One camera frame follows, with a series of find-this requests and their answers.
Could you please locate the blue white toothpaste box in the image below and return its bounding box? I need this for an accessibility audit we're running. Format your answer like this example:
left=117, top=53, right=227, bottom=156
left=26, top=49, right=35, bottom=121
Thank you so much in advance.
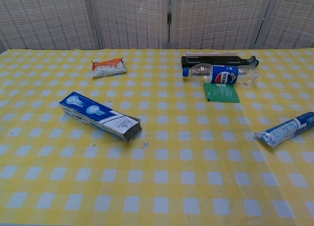
left=58, top=91, right=142, bottom=143

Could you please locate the white woven folding screen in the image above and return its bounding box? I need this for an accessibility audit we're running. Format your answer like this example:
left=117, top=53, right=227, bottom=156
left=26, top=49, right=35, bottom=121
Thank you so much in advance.
left=0, top=0, right=314, bottom=50

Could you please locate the black folding stand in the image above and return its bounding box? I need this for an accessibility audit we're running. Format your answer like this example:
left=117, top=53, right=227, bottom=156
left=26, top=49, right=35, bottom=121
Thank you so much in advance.
left=181, top=55, right=260, bottom=69

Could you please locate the clear Pepsi plastic bottle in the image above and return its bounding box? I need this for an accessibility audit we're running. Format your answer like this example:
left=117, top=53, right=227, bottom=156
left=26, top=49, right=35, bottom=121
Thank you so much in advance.
left=182, top=63, right=260, bottom=87

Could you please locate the yellow white checkered tablecloth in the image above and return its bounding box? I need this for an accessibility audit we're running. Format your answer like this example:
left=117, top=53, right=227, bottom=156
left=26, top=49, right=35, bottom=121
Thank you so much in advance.
left=0, top=48, right=314, bottom=226

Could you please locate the blue white toothpaste tube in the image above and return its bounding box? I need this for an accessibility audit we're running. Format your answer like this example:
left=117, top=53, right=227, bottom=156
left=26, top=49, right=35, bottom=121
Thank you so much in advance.
left=253, top=112, right=314, bottom=148

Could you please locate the orange white snack packet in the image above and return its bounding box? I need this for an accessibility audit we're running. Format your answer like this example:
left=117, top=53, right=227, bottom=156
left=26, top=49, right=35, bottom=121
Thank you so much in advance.
left=91, top=57, right=128, bottom=77

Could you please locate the green flat packet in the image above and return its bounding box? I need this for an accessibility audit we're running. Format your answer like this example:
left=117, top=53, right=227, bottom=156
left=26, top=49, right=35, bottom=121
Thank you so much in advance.
left=203, top=83, right=241, bottom=103

